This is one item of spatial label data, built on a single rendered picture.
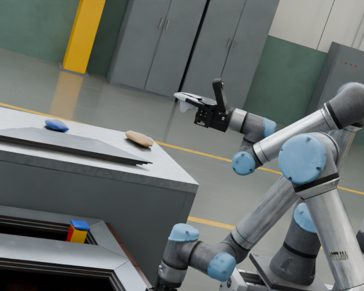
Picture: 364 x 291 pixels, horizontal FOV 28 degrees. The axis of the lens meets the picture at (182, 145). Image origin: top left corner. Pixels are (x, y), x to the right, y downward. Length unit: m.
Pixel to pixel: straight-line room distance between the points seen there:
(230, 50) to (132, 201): 7.90
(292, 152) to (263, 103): 9.94
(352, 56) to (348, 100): 9.47
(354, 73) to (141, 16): 3.60
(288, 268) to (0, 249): 0.92
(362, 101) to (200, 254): 0.73
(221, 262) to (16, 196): 1.09
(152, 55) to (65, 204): 7.70
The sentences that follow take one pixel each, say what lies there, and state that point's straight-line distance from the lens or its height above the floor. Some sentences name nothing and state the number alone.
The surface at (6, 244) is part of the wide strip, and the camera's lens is 2.46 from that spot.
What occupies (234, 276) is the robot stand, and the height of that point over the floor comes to 0.99.
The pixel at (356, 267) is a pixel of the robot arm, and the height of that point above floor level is 1.32.
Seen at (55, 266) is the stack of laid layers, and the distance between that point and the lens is 2.42.
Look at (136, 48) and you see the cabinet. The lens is 10.38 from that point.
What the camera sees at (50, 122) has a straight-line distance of 3.15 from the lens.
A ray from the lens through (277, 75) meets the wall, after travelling 11.67.
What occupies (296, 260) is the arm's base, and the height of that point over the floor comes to 1.11.
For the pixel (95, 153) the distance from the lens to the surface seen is 2.91.
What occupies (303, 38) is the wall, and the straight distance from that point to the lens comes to 11.72.
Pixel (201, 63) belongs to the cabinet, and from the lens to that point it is 10.62.
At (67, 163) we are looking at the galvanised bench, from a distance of 2.78.
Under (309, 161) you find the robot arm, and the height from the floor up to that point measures 1.52.
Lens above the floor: 1.86
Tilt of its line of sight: 13 degrees down
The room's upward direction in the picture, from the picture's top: 18 degrees clockwise
